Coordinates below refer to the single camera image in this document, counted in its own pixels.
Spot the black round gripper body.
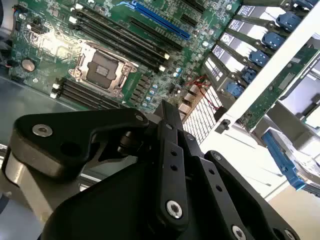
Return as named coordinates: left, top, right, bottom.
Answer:
left=41, top=126, right=233, bottom=240

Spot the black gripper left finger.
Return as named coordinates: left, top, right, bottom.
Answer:
left=12, top=99, right=190, bottom=234

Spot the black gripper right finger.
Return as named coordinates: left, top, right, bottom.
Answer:
left=169, top=102, right=302, bottom=240

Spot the green graphics card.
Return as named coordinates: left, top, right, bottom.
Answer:
left=241, top=46, right=320, bottom=132

